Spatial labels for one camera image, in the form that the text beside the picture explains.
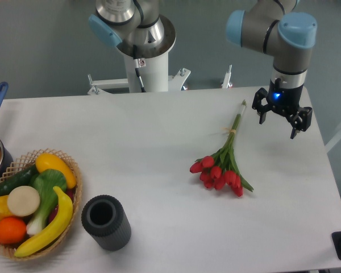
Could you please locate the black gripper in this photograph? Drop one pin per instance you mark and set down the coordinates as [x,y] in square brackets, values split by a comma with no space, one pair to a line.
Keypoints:
[283,101]

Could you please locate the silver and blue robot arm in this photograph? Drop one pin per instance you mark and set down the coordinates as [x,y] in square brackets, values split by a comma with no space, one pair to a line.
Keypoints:
[270,27]

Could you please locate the red tulip bouquet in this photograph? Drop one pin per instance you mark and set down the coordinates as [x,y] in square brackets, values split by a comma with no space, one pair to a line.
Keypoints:
[220,168]

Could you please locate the dark grey ribbed vase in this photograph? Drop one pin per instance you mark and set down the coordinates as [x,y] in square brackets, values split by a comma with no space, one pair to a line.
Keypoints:
[105,220]

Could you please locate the yellow plastic banana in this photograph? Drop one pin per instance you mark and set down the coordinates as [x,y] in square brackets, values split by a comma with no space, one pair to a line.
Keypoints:
[52,231]

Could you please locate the green bok choy toy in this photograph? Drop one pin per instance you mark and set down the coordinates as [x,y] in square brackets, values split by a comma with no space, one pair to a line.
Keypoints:
[44,184]

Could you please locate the dark green cucumber toy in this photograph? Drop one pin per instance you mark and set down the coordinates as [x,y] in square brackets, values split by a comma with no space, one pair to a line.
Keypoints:
[21,178]

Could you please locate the woven wicker basket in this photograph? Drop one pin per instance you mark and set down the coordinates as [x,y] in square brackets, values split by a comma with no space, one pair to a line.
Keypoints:
[24,162]

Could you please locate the beige round radish slice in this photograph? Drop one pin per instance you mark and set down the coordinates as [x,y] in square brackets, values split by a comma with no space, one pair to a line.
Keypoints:
[23,201]

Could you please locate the orange plastic fruit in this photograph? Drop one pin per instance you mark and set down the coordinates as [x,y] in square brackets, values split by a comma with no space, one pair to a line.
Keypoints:
[12,230]

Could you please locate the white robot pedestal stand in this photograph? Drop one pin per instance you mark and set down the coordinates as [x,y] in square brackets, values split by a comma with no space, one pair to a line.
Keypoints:
[145,53]

